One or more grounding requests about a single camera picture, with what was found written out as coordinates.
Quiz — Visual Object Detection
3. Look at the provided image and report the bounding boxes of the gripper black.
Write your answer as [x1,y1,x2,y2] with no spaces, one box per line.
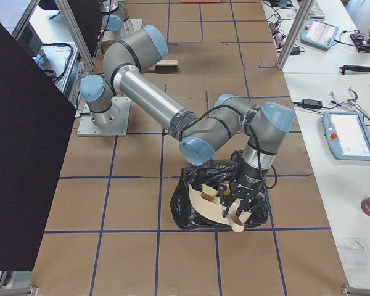
[218,163,265,218]

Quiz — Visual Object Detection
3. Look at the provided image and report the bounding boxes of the beige plastic dustpan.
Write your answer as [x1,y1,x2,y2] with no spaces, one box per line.
[188,185,250,232]

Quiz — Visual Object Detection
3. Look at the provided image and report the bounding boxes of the small bread piece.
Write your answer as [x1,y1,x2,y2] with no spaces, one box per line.
[201,184,218,202]

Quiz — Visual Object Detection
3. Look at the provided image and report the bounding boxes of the beige hand brush black bristles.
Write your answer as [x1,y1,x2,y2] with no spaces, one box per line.
[154,60,179,73]

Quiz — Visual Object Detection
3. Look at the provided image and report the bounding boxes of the bin with black trash bag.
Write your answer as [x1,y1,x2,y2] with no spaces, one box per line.
[170,163,268,230]

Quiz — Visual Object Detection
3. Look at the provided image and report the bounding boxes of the black power adapter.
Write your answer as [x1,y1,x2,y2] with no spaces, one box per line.
[293,99,323,110]

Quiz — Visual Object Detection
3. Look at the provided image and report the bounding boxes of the teach pendant near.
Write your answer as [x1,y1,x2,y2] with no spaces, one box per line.
[322,111,370,161]

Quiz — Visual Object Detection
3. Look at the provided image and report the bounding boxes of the teach pendant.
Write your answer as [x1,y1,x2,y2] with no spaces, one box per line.
[322,111,370,161]
[300,19,339,51]

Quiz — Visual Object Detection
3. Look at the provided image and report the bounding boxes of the teach pendant far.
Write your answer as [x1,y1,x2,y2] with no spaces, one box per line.
[300,19,339,51]

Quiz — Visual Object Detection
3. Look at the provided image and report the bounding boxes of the black panel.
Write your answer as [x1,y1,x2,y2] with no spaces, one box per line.
[0,24,75,271]

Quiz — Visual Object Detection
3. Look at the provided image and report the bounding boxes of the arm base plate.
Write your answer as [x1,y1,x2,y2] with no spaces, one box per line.
[78,96,131,136]
[102,17,142,41]

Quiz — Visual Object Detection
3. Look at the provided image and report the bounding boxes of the black handle tool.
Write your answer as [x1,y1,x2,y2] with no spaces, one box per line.
[339,64,370,75]

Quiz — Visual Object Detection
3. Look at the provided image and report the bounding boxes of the aluminium frame post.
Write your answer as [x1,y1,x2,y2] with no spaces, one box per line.
[276,0,314,70]

